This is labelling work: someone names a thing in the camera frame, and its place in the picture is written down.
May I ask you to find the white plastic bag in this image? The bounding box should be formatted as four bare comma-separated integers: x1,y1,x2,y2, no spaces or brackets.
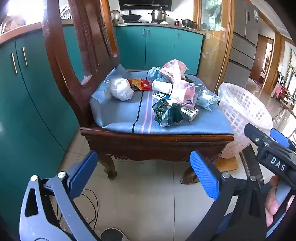
104,77,134,102

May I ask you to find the carved wooden chair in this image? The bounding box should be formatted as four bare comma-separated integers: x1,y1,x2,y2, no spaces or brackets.
43,0,234,184

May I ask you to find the black floor cable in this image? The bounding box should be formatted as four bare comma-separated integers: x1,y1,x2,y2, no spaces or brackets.
59,189,100,233

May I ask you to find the dark green snack wrapper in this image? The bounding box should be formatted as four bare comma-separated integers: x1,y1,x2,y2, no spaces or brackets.
151,98,184,127

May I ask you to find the black lidded pot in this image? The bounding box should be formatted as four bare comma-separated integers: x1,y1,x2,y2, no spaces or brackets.
181,19,196,29

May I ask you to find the white lattice plastic basket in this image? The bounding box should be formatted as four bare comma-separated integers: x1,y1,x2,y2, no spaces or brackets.
217,82,274,159

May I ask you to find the wooden doorway frame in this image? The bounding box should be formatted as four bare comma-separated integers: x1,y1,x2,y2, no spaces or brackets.
251,35,273,81

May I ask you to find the wood framed glass door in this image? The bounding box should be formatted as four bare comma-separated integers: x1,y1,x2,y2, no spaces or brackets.
193,0,235,93

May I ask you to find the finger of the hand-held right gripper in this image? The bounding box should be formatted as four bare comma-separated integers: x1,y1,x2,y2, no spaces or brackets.
244,123,278,151
269,128,296,152

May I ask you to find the black range hood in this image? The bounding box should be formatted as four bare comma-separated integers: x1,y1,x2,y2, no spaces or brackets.
118,0,173,11

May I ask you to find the clear plastic packet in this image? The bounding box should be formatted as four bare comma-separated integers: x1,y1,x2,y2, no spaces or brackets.
195,89,220,112

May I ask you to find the wooden floor board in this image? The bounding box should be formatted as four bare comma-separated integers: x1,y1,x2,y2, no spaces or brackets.
214,156,239,172

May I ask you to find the person's right hand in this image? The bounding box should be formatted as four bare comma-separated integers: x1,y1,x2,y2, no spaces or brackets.
264,176,295,228

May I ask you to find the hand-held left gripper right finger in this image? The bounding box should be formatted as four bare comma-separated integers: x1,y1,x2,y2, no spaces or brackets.
185,151,268,241

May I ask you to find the steel cooking pot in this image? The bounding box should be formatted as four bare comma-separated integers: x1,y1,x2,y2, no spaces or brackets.
148,7,170,23

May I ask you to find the blue striped seat cloth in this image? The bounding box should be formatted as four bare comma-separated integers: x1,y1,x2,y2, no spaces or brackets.
90,64,234,135

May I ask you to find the light blue plastic bag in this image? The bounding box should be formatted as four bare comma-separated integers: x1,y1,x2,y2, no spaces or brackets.
147,66,171,82

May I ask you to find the black wok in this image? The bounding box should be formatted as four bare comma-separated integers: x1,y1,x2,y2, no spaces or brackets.
121,10,142,22

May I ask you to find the red snack wrapper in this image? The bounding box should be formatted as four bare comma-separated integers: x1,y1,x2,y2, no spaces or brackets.
128,78,152,91

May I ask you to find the blue and white packet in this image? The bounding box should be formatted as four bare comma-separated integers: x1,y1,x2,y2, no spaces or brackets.
153,91,172,101

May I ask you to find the white dish rack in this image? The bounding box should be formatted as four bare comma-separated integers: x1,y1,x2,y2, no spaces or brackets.
60,5,72,20

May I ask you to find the grey refrigerator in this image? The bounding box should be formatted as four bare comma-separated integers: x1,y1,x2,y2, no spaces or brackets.
223,0,263,85

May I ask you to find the black round object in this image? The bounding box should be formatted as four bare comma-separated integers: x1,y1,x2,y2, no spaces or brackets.
102,228,123,241

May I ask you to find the white carton box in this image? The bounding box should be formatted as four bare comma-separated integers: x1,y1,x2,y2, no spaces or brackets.
171,100,199,122

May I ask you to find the pink tissue packet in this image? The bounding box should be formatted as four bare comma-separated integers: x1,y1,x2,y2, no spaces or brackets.
173,82,197,108

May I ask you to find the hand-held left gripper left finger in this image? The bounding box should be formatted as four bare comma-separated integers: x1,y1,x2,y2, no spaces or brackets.
20,151,102,241

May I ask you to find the pink printed packaging bag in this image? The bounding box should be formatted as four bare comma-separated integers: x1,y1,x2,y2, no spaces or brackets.
161,59,188,84

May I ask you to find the white paper cup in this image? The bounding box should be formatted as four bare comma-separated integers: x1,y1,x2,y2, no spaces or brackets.
151,80,174,94

